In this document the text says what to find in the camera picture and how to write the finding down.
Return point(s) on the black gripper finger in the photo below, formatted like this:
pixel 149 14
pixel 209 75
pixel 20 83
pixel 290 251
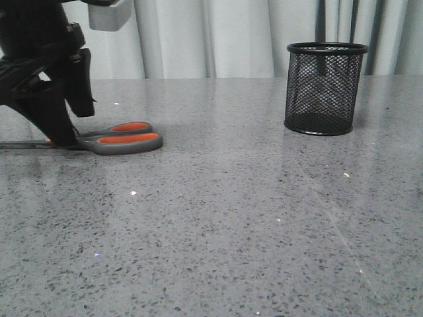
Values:
pixel 43 104
pixel 78 86

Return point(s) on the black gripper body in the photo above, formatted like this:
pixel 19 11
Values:
pixel 36 37

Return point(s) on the grey orange scissors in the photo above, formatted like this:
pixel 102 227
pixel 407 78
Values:
pixel 126 138

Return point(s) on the black mesh pen bucket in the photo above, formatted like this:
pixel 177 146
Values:
pixel 322 86

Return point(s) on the grey pleated curtain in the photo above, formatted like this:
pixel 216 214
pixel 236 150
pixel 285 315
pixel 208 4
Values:
pixel 223 39

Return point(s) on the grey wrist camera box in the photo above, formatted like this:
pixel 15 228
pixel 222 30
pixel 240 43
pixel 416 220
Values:
pixel 109 16

